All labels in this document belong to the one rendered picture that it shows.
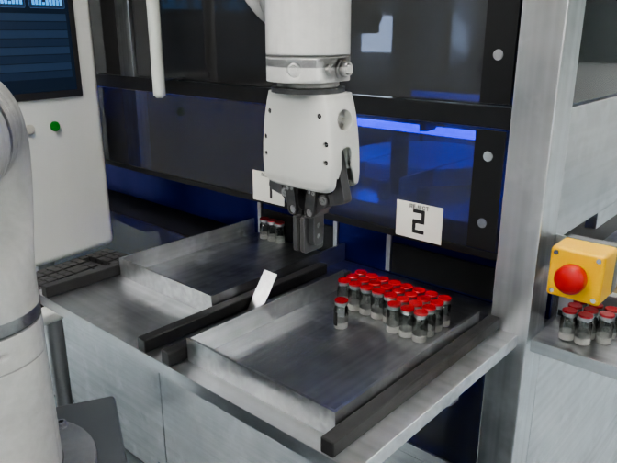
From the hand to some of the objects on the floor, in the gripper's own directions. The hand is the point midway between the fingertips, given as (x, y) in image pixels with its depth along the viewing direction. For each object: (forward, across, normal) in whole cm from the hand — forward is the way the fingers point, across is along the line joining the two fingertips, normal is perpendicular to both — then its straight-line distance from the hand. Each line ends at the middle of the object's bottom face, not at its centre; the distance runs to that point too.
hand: (308, 231), depth 67 cm
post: (+110, +9, +38) cm, 117 cm away
